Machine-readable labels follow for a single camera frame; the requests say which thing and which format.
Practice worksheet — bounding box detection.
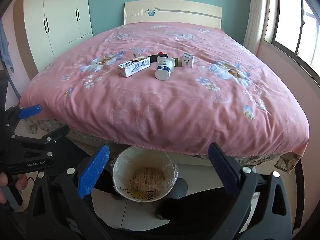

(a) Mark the white lined waste bin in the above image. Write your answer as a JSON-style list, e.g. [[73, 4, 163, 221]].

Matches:
[[110, 146, 179, 203]]

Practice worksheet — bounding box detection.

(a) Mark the cream wooden headboard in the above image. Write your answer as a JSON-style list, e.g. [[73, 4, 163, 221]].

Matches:
[[124, 0, 222, 29]]

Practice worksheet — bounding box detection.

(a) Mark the white plastic bottle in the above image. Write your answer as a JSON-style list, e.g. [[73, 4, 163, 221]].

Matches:
[[154, 56, 175, 81]]

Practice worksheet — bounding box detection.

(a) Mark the cream wardrobe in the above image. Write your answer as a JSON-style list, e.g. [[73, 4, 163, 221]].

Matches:
[[24, 0, 93, 73]]

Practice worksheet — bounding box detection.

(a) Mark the cream curtain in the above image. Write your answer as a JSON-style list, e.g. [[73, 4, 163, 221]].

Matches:
[[244, 0, 272, 53]]

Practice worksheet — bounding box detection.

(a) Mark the blue hanging cloth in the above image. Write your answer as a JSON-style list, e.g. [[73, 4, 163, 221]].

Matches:
[[0, 20, 14, 73]]

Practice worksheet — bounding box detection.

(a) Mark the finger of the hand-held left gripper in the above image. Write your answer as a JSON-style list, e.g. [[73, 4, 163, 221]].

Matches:
[[14, 124, 70, 153], [4, 104, 42, 140]]

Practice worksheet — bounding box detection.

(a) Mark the black foam cylinder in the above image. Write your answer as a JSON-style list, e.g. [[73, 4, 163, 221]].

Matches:
[[148, 52, 168, 62]]

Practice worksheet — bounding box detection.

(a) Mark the long white carton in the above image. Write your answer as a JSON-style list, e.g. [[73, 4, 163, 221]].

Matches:
[[118, 57, 151, 78]]

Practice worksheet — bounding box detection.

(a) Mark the pink floral blanket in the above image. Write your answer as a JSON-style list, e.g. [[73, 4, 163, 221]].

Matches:
[[19, 22, 310, 159]]

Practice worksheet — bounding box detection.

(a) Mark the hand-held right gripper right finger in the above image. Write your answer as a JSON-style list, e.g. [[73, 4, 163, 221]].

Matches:
[[208, 142, 293, 240]]

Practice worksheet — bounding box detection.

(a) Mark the person's left hand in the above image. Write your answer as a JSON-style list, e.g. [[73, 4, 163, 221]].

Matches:
[[0, 172, 28, 205]]

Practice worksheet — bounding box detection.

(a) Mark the floral bed sheet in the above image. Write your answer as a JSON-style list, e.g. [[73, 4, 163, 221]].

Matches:
[[24, 117, 302, 173]]

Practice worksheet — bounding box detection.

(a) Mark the small white box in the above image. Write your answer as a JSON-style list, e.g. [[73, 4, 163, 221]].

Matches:
[[181, 53, 195, 68]]

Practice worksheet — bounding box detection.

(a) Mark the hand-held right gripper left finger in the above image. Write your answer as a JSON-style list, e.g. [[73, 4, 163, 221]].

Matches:
[[25, 144, 118, 240]]

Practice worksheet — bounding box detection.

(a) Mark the window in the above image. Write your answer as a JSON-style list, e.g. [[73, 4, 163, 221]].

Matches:
[[271, 0, 320, 73]]

